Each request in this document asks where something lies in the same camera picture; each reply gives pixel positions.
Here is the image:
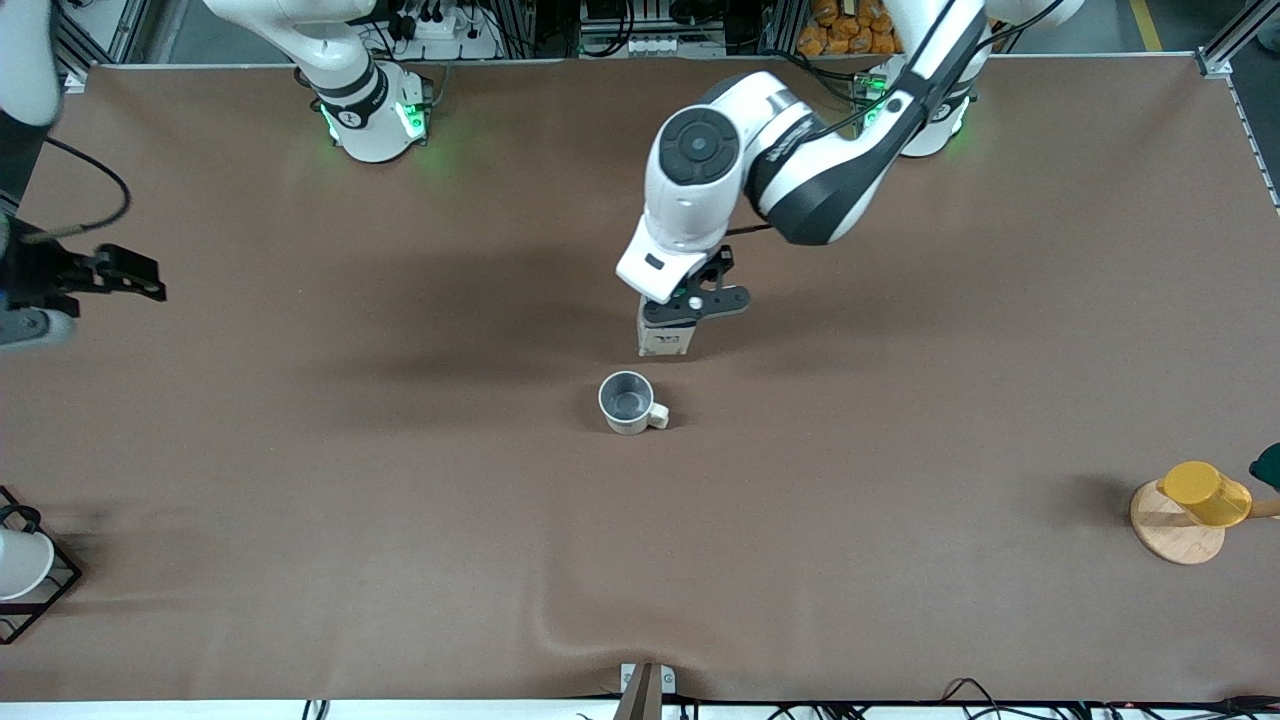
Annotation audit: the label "blue milk carton green cap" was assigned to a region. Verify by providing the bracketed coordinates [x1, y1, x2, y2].
[638, 300, 698, 359]

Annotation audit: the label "white cup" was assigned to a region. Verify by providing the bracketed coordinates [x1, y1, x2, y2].
[0, 528, 55, 601]

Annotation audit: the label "yellow plastic cup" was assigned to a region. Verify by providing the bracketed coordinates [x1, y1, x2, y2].
[1160, 461, 1253, 528]

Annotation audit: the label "grey ceramic mug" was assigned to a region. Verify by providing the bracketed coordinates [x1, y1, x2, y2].
[598, 371, 670, 436]

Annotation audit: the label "white power strip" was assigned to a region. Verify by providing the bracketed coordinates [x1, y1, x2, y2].
[385, 5, 503, 59]
[618, 33, 728, 58]

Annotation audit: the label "orange packaged goods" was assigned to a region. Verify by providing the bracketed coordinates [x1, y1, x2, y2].
[798, 0, 894, 58]

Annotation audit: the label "brown table cover cloth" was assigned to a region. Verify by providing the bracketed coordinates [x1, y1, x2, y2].
[0, 55, 1280, 703]

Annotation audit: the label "metal table clamp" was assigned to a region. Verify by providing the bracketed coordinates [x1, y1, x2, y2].
[612, 662, 677, 720]

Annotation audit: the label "round wooden base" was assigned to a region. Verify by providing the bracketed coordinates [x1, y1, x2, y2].
[1130, 478, 1280, 566]

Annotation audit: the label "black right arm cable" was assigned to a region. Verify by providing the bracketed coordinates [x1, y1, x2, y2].
[20, 138, 133, 243]

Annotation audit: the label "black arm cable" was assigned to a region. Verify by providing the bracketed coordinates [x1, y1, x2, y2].
[725, 0, 1066, 237]
[20, 138, 133, 243]

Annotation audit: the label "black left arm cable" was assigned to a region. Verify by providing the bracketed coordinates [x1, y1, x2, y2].
[725, 0, 1066, 237]

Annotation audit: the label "black wire rack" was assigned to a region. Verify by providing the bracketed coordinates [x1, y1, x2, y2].
[0, 487, 83, 644]

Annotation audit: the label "black floor cables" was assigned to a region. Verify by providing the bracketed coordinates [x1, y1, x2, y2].
[935, 678, 1280, 720]

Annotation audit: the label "aluminium frame profile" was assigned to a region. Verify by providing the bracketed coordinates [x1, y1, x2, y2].
[1197, 0, 1280, 79]

